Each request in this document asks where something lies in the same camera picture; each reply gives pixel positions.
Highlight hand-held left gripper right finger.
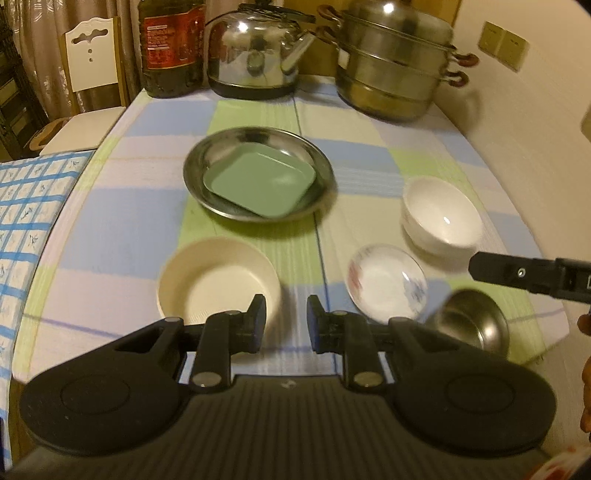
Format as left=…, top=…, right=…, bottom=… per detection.
left=307, top=294, right=462, bottom=393

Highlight white ceramic bowl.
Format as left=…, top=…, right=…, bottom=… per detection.
left=401, top=176, right=484, bottom=259

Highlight person's right hand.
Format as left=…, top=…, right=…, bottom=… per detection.
left=577, top=313, right=591, bottom=433

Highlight round stainless steel plate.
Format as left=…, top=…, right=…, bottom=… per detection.
left=183, top=128, right=335, bottom=223

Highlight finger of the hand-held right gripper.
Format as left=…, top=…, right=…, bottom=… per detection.
left=468, top=251, right=558, bottom=296

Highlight dark shelf rack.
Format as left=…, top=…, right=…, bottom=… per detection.
left=0, top=18, right=49, bottom=161

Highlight stainless steel kettle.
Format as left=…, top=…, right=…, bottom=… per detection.
left=204, top=0, right=319, bottom=100

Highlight red and white cloth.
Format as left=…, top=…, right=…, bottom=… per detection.
left=531, top=442, right=591, bottom=480

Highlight green square plate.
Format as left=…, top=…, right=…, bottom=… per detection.
left=203, top=142, right=317, bottom=219

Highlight white wooden chair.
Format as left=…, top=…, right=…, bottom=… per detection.
left=28, top=17, right=129, bottom=157

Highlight stainless steel steamer pot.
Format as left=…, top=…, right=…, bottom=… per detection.
left=316, top=0, right=480, bottom=123

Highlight cooking oil bottle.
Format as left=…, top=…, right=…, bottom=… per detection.
left=137, top=0, right=208, bottom=99

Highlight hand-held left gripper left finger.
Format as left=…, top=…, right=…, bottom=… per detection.
left=115, top=294, right=267, bottom=393

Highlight small floral white plate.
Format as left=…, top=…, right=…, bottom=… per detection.
left=346, top=246, right=428, bottom=325

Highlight blue checked cloth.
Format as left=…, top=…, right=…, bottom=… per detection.
left=0, top=150, right=96, bottom=462

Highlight stainless steel bowl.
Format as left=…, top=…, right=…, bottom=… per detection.
left=424, top=289, right=511, bottom=361

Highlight cream plastic bowl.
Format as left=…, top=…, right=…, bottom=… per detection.
left=157, top=237, right=282, bottom=329

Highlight pastel checked tablecloth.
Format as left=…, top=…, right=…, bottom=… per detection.
left=13, top=87, right=570, bottom=385

